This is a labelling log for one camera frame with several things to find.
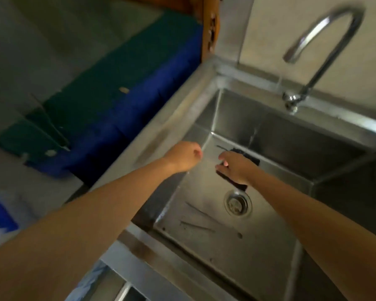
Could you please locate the blue and green mattress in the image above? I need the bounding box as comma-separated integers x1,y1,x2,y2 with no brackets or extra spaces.
0,11,204,185

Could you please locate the black cloth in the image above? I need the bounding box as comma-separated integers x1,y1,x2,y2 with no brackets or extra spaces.
216,145,260,192

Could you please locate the person's left forearm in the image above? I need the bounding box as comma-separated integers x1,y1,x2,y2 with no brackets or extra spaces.
0,157,179,301

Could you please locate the blue and white plastic sheet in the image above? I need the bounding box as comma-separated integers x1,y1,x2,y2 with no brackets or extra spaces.
0,185,19,248

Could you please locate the person's right hand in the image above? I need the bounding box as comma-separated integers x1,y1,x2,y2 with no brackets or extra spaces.
215,151,260,186

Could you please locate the person's right forearm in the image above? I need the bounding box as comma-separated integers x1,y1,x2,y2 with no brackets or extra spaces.
248,167,376,301

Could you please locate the person's left hand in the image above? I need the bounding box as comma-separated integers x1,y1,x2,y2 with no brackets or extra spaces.
164,141,203,173

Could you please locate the chrome gooseneck faucet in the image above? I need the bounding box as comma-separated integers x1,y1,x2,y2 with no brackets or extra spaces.
282,7,366,115

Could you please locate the stainless steel sink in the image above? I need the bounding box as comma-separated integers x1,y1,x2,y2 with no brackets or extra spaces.
91,56,376,301

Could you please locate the round metal sink drain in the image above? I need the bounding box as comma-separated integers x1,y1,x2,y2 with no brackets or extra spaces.
224,189,253,217

